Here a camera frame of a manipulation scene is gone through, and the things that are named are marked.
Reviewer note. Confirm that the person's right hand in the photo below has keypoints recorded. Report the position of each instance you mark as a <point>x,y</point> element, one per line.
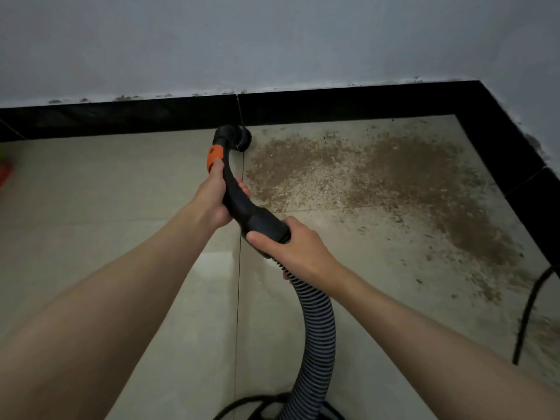
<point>293,251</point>

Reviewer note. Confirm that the brown sawdust dirt patch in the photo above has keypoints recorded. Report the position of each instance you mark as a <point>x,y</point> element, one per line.
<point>394,179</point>

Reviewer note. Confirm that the person's left forearm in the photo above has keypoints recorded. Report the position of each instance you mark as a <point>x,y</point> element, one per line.
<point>87,328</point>

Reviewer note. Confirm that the person's left hand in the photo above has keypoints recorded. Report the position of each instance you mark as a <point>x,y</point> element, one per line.
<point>214,198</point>

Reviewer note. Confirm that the tiled floor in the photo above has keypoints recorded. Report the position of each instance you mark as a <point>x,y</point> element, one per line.
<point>114,196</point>

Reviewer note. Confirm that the red plastic stool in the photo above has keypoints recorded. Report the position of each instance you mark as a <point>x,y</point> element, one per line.
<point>3,175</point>

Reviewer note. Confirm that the person's right forearm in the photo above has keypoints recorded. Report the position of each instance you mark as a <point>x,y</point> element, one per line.
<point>437,354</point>

